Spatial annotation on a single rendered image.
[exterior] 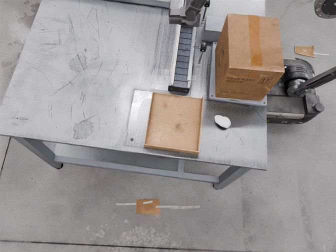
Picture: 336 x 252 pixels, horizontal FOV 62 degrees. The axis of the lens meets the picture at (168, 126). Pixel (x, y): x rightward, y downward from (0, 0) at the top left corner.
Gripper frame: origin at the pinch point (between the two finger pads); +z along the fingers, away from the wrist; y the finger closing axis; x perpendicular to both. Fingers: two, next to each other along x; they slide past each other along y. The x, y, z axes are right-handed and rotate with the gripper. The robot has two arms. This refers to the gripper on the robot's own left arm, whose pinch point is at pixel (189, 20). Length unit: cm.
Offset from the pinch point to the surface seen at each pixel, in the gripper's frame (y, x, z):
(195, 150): -10, 59, -32
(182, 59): 1.0, 19.7, -5.2
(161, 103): 8.7, 41.7, -18.0
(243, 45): -24.4, 8.9, -27.3
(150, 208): 9, 129, 17
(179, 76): 1.3, 27.7, -12.0
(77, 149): 64, 91, 20
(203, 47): -8.5, 12.5, -10.7
